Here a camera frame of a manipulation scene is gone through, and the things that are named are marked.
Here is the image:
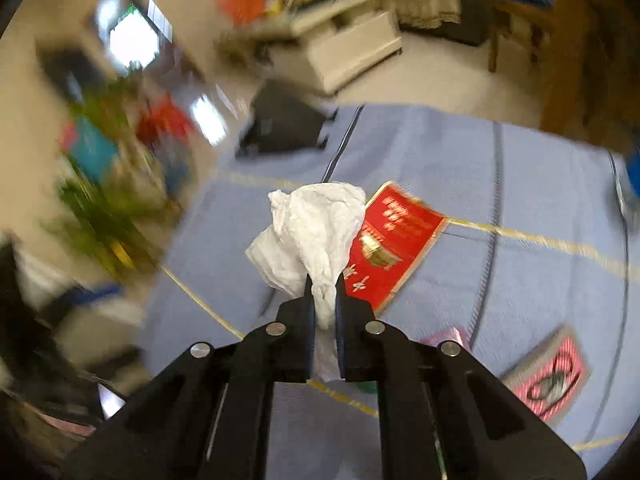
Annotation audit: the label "wooden dining chair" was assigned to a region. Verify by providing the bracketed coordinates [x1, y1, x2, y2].
[487, 0, 556, 73]

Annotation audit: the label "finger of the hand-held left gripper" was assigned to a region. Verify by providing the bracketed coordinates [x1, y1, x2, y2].
[50, 282, 126, 313]

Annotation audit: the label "long-leaved potted plant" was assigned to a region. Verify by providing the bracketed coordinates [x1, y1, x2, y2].
[45, 85, 171, 271]

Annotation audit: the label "black television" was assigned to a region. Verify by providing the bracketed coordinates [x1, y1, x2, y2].
[40, 50, 101, 103]

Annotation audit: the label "dark grey sofa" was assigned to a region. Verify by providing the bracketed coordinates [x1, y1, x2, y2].
[400, 0, 493, 46]

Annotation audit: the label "white coffee table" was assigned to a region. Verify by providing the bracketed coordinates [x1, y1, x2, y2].
[215, 0, 403, 96]

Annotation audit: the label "pink striped snack packet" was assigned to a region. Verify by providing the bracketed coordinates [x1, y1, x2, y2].
[501, 327, 591, 423]

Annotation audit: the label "teal gift box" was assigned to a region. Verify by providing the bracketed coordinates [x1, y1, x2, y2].
[65, 117, 118, 181]

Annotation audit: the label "orange plastic bag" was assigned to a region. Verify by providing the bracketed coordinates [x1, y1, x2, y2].
[215, 0, 266, 26]

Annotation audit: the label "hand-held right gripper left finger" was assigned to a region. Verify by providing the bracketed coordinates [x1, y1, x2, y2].
[60, 272, 317, 480]

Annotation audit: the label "red gift boxes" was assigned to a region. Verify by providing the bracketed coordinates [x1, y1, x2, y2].
[137, 97, 193, 146]

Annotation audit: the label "white tissue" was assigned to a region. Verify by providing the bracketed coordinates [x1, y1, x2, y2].
[245, 181, 367, 382]

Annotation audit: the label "black phone stand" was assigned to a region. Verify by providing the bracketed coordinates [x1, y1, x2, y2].
[235, 80, 338, 158]

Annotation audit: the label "red and gold envelope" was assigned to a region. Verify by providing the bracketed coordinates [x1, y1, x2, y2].
[344, 181, 449, 316]

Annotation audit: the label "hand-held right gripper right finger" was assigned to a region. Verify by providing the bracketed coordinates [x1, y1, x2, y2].
[334, 275, 588, 480]

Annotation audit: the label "doorway with wooden door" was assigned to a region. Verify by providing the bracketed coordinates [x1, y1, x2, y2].
[95, 0, 173, 76]

